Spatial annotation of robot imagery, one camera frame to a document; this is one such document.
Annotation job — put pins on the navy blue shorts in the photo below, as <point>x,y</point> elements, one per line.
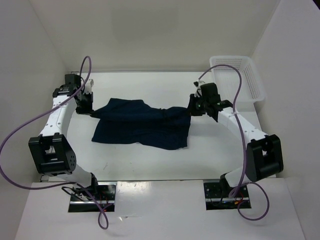
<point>124,121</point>

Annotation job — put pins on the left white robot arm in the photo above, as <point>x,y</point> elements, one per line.
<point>80,177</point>

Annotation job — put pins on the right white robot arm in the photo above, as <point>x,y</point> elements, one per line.
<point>262,152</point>

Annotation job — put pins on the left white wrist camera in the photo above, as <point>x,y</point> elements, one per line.
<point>88,87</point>

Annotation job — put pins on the white plastic basket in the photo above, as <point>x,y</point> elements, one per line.
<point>237,74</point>

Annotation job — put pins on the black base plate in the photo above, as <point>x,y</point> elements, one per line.
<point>215,199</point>
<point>81,202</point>

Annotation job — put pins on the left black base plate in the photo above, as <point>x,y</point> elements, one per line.
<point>81,202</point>

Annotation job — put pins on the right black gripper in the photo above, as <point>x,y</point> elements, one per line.
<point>191,109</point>

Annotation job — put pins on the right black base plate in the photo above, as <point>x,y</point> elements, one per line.
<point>215,199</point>

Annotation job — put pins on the aluminium table edge rail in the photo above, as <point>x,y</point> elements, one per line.
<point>45,177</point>

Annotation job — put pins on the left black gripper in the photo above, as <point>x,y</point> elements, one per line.
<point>88,109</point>

